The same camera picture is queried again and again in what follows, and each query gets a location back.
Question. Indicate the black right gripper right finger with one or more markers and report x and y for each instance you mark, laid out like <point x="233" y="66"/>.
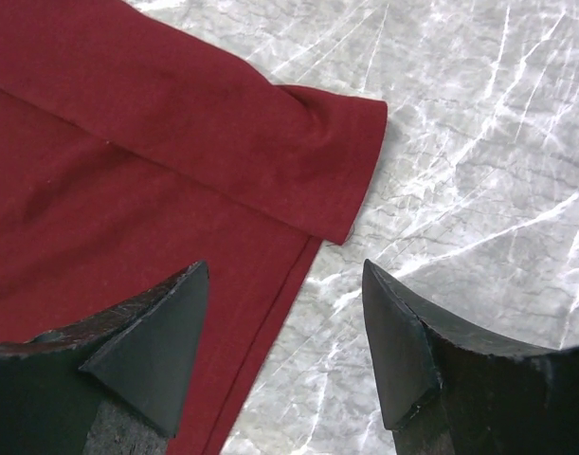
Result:
<point x="449" y="386"/>

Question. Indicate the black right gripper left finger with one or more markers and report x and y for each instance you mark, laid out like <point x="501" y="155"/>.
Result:
<point x="113" y="383"/>

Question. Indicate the dark red t shirt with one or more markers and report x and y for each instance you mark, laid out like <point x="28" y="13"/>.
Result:
<point x="130" y="150"/>

